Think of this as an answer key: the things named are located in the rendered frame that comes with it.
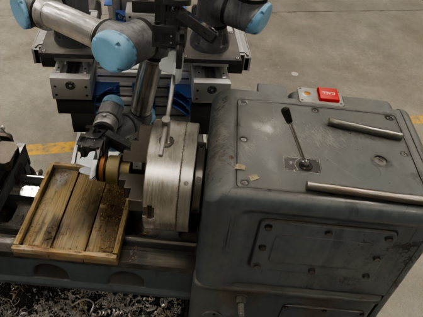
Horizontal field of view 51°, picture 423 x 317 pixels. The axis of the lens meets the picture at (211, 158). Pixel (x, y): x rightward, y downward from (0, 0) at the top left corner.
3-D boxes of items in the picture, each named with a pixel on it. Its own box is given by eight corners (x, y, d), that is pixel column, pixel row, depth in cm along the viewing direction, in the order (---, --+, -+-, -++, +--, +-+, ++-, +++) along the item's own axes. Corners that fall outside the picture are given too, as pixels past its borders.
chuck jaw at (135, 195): (160, 174, 123) (153, 204, 114) (159, 187, 126) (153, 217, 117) (120, 170, 123) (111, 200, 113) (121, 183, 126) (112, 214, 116)
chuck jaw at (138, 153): (163, 161, 129) (167, 121, 127) (161, 165, 124) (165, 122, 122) (125, 158, 129) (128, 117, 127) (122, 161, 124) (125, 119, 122)
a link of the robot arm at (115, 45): (48, 12, 154) (160, 63, 128) (9, 25, 145) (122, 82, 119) (40, -23, 146) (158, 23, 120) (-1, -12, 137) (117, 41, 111)
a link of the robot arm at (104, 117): (118, 132, 144) (117, 112, 139) (116, 141, 141) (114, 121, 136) (95, 129, 144) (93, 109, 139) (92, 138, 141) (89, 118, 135)
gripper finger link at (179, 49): (175, 65, 114) (177, 31, 110) (182, 65, 114) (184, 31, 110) (174, 70, 110) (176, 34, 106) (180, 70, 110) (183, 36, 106)
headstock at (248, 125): (364, 185, 162) (406, 99, 135) (397, 304, 128) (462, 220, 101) (204, 168, 161) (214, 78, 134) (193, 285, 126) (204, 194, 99)
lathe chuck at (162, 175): (185, 163, 149) (189, 99, 124) (174, 250, 130) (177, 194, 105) (158, 161, 149) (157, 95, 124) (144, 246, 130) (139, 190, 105)
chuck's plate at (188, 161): (196, 165, 149) (201, 100, 124) (186, 250, 130) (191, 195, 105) (186, 163, 149) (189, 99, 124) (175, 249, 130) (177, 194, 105)
